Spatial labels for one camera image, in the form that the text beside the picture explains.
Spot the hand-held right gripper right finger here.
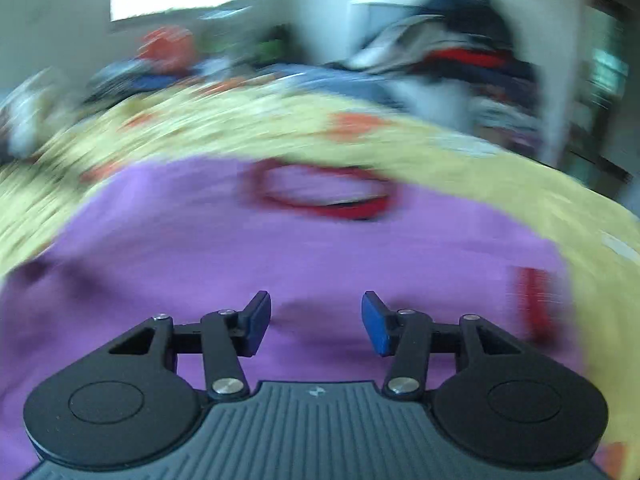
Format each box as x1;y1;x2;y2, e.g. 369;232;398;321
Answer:
361;290;534;402

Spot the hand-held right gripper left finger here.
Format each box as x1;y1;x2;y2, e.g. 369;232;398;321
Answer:
107;290;273;402

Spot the purple shirt with red collar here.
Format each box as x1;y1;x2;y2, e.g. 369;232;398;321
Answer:
0;156;586;480

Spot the pile of mixed clothes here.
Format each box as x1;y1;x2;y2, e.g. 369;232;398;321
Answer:
345;0;547;152

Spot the yellow printed bed sheet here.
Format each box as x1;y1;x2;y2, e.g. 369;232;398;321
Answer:
0;74;640;480

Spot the blue grey cloth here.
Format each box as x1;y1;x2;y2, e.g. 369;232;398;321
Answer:
272;62;406;108

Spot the red orange cloth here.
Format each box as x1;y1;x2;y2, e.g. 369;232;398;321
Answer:
136;26;197;75

